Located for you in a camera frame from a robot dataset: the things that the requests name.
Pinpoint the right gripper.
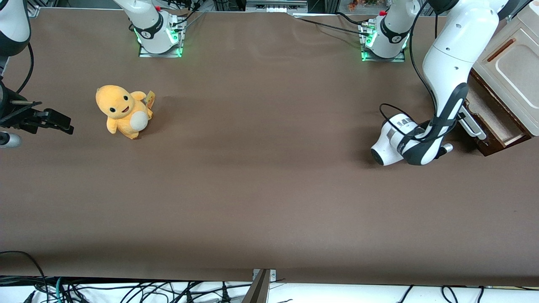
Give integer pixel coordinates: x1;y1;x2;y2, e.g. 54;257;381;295
0;81;75;136

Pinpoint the silver metal door handle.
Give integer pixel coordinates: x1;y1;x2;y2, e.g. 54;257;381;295
458;110;487;141

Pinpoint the wooden drawer with white handle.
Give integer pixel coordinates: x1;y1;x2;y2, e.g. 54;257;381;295
457;72;532;148

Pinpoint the yellow plush toy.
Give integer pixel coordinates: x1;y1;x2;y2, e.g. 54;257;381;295
95;85;156;140

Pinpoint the brown table cover sheet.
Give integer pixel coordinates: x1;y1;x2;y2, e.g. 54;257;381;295
0;8;539;287

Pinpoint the grey equipment box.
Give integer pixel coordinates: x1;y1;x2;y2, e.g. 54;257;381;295
245;0;309;13

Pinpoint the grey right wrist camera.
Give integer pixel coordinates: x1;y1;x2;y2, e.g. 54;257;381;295
0;132;22;149

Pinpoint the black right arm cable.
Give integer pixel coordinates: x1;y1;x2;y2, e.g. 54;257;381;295
15;41;34;95

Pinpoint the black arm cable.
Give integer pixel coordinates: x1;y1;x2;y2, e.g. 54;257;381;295
379;0;443;142
15;41;34;95

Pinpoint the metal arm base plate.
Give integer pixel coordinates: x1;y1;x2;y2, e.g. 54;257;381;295
361;46;406;63
138;40;184;58

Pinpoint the grey metal post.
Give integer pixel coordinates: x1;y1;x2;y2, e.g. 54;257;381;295
242;268;271;303

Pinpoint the small metal bracket plate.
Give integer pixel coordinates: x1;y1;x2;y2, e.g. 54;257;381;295
253;268;277;282

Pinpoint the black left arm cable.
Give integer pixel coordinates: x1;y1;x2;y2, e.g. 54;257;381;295
379;0;443;142

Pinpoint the orange cabinet door handle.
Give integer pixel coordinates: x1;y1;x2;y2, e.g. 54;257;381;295
486;39;517;62

